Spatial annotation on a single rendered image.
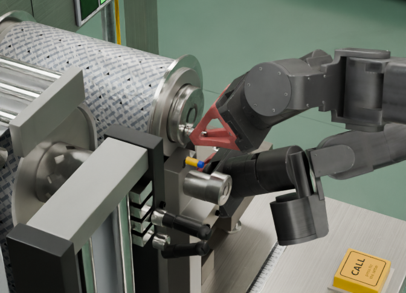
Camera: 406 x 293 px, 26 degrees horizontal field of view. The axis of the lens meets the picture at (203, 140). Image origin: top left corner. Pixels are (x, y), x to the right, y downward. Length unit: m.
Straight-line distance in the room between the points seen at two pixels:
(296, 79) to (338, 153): 0.26
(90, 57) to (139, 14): 0.98
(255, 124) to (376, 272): 0.44
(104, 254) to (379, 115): 0.32
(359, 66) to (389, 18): 2.96
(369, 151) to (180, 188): 0.25
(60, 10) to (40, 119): 0.68
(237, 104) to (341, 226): 0.51
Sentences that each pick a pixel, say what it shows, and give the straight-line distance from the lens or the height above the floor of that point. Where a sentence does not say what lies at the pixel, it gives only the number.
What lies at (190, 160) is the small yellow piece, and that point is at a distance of 1.06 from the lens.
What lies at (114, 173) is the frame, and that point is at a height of 1.44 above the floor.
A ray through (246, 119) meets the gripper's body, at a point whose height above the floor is 1.30.
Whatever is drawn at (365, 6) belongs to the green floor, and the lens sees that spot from 3.98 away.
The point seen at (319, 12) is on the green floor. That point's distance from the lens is 3.89.
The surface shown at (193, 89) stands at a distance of 1.09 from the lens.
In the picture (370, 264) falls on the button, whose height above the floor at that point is 0.92.
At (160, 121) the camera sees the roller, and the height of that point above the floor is 1.27.
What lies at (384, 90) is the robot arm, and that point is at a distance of 0.93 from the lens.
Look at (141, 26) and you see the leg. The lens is 2.11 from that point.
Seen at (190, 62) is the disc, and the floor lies 1.30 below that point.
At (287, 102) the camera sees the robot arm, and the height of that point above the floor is 1.38.
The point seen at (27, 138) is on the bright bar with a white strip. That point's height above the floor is 1.44.
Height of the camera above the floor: 1.90
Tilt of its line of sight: 38 degrees down
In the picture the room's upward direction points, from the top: straight up
